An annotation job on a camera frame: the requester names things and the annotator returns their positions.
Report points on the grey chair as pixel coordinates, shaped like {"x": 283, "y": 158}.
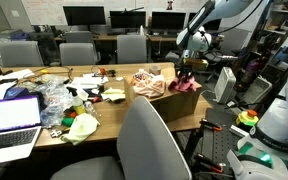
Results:
{"x": 20, "y": 53}
{"x": 73, "y": 54}
{"x": 131, "y": 49}

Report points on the white papers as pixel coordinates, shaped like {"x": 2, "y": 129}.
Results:
{"x": 87, "y": 82}

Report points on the orange-handled clamp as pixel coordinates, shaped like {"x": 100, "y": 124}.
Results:
{"x": 212, "y": 125}

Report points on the grey duct tape roll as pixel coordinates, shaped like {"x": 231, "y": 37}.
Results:
{"x": 155, "y": 70}

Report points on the cardboard box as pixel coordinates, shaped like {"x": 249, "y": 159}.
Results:
{"x": 172, "y": 104}

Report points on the open laptop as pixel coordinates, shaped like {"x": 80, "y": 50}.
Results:
{"x": 20, "y": 126}

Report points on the spray bottle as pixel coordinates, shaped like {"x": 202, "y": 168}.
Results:
{"x": 77, "y": 101}

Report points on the clear plastic bags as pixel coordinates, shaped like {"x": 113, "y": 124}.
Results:
{"x": 56, "y": 98}

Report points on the white space heater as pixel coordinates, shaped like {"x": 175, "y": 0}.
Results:
{"x": 224, "y": 85}

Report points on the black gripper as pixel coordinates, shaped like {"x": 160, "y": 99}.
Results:
{"x": 184, "y": 70}

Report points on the grey chair far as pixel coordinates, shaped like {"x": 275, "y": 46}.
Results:
{"x": 131, "y": 49}

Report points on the orange ball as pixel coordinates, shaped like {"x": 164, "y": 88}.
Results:
{"x": 103, "y": 71}

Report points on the peach printed t-shirt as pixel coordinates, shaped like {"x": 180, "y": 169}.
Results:
{"x": 148, "y": 84}

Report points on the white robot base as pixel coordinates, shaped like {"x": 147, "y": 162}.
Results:
{"x": 263, "y": 153}

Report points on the black monitor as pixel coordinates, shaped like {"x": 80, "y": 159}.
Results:
{"x": 127, "y": 19}
{"x": 84, "y": 15}
{"x": 168, "y": 20}

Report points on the grey chair middle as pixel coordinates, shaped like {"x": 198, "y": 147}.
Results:
{"x": 73, "y": 54}

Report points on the yellow-green cloth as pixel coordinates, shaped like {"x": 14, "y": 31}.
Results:
{"x": 83, "y": 126}

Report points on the pink cloth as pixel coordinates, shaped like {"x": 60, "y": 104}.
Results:
{"x": 183, "y": 84}

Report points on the emergency stop button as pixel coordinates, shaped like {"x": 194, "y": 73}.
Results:
{"x": 248, "y": 118}

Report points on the grey office chair foreground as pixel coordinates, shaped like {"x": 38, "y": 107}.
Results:
{"x": 146, "y": 148}

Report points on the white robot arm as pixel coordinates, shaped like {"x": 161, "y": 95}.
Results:
{"x": 194, "y": 37}

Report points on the grey chair right near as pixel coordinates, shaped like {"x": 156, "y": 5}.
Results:
{"x": 20, "y": 53}

